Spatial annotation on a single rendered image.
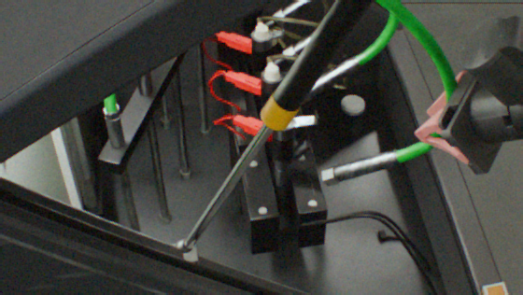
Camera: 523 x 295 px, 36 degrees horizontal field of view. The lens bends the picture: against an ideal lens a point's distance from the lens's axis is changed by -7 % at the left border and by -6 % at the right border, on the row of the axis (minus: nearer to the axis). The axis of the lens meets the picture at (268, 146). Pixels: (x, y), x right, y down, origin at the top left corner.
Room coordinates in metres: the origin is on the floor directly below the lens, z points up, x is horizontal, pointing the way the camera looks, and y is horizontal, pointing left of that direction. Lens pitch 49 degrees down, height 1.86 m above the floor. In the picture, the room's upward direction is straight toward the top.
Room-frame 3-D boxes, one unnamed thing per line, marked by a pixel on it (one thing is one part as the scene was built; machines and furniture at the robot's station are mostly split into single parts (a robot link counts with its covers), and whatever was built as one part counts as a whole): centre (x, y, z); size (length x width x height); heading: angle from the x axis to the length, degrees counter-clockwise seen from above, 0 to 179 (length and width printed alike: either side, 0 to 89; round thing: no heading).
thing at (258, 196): (0.82, 0.00, 0.91); 0.34 x 0.10 x 0.15; 9
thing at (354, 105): (0.98, -0.14, 0.84); 0.04 x 0.04 x 0.01
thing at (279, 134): (0.70, -0.03, 0.99); 0.05 x 0.03 x 0.21; 99
